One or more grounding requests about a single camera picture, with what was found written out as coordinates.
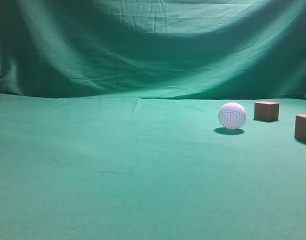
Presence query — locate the green cloth backdrop and cover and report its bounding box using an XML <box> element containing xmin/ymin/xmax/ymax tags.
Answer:
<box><xmin>0</xmin><ymin>0</ymin><xmax>306</xmax><ymax>240</ymax></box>

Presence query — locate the white dimpled golf ball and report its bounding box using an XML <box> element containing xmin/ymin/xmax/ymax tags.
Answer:
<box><xmin>218</xmin><ymin>102</ymin><xmax>247</xmax><ymax>130</ymax></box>

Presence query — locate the red-brown cube block at edge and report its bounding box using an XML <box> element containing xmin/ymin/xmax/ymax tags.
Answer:
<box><xmin>294</xmin><ymin>114</ymin><xmax>306</xmax><ymax>143</ymax></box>

